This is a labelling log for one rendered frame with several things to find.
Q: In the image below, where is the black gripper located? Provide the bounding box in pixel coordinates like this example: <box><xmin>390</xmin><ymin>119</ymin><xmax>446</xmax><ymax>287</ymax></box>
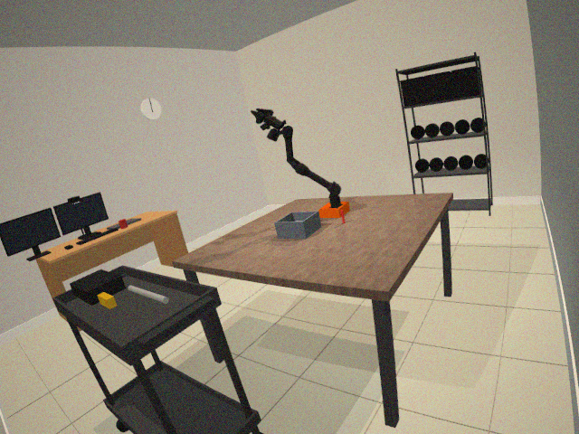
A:
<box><xmin>251</xmin><ymin>108</ymin><xmax>276</xmax><ymax>126</ymax></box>

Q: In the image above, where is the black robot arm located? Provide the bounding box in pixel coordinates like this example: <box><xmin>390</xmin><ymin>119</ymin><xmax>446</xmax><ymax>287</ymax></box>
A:
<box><xmin>267</xmin><ymin>119</ymin><xmax>343</xmax><ymax>208</ymax></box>

